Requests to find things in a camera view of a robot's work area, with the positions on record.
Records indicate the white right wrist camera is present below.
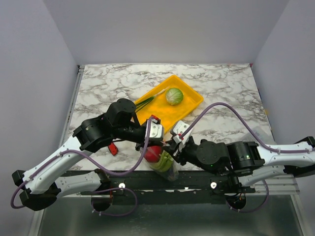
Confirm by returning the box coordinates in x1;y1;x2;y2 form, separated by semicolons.
170;120;192;150

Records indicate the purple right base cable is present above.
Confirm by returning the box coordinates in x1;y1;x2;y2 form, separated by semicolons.
225;179;270;214

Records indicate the black metal base rail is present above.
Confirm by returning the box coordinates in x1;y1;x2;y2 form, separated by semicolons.
91;171;255;205

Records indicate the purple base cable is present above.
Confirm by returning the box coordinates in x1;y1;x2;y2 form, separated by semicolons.
225;179;270;214
91;188;139;217

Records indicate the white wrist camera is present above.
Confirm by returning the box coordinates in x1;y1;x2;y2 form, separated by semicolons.
170;120;192;150
145;115;164;141

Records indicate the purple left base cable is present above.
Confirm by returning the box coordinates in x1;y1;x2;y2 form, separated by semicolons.
91;188;139;217

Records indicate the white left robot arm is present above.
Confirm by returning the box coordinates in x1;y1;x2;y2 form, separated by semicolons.
10;98;155;211

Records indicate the green cabbage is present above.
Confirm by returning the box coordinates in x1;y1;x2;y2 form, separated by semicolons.
165;88;184;105

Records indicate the green chive bundle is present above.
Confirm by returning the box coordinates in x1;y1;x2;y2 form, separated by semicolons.
135;87;168;113

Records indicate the clear pink-dotted zip bag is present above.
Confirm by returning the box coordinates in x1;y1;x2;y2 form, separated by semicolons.
140;142;179;181

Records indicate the clear plastic packet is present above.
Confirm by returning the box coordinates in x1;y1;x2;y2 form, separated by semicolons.
252;126;274;144

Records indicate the red tomato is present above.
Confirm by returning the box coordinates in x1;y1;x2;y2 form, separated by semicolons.
144;146;162;163

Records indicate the green celery stalk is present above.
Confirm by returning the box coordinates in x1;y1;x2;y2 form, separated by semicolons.
151;151;173;173

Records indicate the yellow plastic tray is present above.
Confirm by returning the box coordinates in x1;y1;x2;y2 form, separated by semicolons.
135;75;203;133

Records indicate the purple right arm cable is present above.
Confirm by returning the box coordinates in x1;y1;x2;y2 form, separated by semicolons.
178;102;315;154

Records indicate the red black handled tool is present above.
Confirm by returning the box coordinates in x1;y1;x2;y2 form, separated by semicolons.
108;142;118;156

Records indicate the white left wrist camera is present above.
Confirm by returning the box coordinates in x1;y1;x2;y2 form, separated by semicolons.
145;115;164;141

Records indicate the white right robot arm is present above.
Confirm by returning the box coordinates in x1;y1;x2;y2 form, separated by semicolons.
165;136;315;193

